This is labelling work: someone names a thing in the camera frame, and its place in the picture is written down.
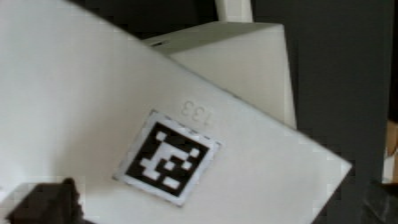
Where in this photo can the white cabinet top block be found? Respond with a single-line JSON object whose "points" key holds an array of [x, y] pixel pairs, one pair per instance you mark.
{"points": [[114, 119]]}

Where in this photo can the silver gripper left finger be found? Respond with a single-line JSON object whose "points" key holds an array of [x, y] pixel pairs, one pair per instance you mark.
{"points": [[43, 203]]}

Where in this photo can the white cabinet body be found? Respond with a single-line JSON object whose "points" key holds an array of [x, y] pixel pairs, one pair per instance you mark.
{"points": [[233, 51]]}

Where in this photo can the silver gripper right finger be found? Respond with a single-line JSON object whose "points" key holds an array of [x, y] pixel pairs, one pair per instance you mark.
{"points": [[381, 204]]}

